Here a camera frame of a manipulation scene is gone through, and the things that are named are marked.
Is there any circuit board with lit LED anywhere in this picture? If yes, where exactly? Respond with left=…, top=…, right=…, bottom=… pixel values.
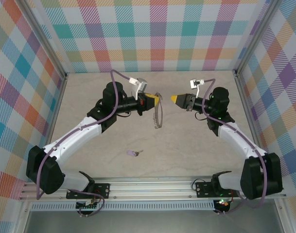
left=214, top=199, right=231, bottom=213

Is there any circuit board with green connector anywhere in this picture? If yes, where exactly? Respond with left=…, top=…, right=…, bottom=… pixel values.
left=76, top=200, right=99, bottom=211

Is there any grey metal lower panel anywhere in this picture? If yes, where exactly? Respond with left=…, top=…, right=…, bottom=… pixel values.
left=23, top=210, right=284, bottom=233

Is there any thin black right gripper cable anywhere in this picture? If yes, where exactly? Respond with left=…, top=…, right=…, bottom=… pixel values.
left=194, top=112, right=208, bottom=122

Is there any aluminium side rail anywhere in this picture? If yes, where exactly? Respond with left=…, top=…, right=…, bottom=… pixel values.
left=235, top=72, right=270, bottom=181
left=35, top=72, right=69, bottom=182

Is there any aluminium frame post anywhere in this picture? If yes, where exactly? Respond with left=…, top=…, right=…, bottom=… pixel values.
left=20, top=0, right=69, bottom=82
left=234, top=0, right=281, bottom=78

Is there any aluminium mounting rail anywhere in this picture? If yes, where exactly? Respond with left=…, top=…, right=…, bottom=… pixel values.
left=18, top=176, right=287, bottom=201

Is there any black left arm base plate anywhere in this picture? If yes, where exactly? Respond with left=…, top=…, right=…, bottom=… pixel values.
left=66, top=183, right=111, bottom=200

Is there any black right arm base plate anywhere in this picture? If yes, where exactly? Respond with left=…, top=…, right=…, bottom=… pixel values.
left=195, top=181, right=241, bottom=199

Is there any white slotted cable duct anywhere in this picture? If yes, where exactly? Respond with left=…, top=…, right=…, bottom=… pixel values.
left=31, top=200, right=215, bottom=211

